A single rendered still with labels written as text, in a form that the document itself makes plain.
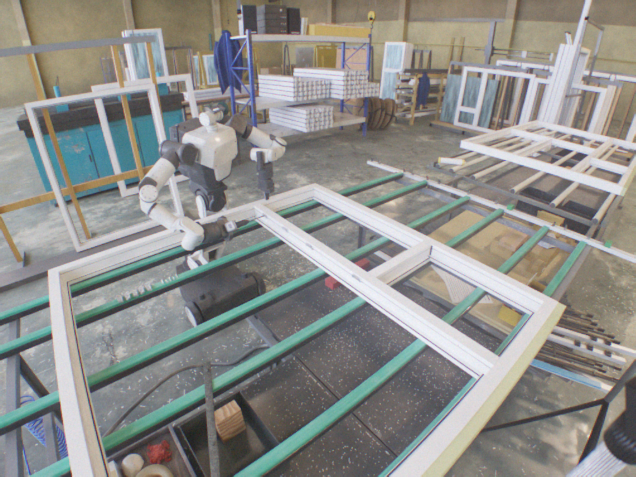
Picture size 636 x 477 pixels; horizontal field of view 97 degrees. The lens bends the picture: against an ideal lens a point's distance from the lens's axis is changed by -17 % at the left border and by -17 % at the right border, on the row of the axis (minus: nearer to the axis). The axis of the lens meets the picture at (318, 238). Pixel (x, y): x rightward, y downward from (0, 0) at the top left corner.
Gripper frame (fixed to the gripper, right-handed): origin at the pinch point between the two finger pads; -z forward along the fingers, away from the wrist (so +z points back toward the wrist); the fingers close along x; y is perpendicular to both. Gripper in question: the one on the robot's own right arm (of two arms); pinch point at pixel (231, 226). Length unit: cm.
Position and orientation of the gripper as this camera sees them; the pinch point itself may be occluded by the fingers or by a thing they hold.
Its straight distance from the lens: 166.8
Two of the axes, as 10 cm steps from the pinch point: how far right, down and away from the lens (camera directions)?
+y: -7.1, 3.5, 6.1
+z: -5.7, 2.2, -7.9
